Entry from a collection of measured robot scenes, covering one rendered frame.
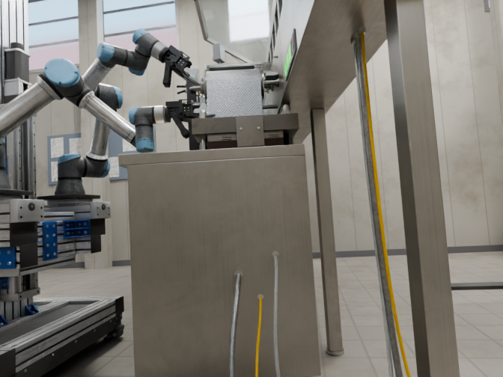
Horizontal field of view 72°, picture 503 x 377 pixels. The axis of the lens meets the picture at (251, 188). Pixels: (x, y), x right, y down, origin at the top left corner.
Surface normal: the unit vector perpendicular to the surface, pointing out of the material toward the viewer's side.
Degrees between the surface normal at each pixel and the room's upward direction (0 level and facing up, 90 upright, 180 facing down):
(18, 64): 90
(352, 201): 90
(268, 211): 90
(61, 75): 85
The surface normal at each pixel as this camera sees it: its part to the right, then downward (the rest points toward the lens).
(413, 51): 0.02, -0.07
